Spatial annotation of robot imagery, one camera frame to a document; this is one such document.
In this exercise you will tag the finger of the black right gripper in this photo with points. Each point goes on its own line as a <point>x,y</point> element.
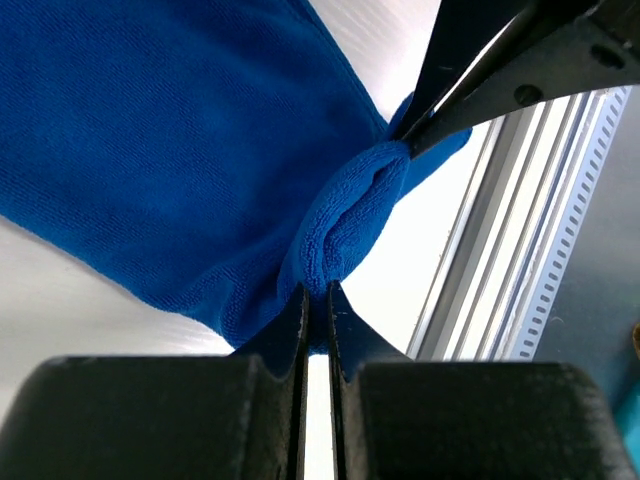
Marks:
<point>551,49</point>
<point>461,30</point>

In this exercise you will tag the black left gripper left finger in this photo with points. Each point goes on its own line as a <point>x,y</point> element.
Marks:
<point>240,416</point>

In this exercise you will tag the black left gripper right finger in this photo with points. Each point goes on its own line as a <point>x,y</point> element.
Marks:
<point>398,418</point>

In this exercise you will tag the blue towel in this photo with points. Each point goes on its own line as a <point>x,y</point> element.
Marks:
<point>207,156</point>

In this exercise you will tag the slotted cable duct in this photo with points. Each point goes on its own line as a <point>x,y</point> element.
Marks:
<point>589,151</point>

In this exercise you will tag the aluminium front rail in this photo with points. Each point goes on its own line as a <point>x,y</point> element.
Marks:
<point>521,172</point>

